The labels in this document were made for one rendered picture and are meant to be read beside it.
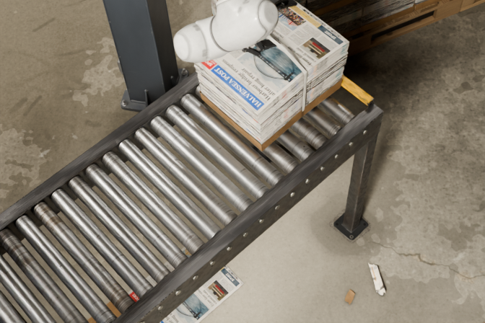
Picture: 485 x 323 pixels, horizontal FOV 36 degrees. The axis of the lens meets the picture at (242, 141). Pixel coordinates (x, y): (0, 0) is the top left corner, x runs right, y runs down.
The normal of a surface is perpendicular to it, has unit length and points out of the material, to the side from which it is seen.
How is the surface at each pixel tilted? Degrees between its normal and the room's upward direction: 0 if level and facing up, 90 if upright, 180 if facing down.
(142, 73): 90
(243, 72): 4
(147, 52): 90
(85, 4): 0
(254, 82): 4
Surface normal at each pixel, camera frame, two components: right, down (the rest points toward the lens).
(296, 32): 0.01, -0.57
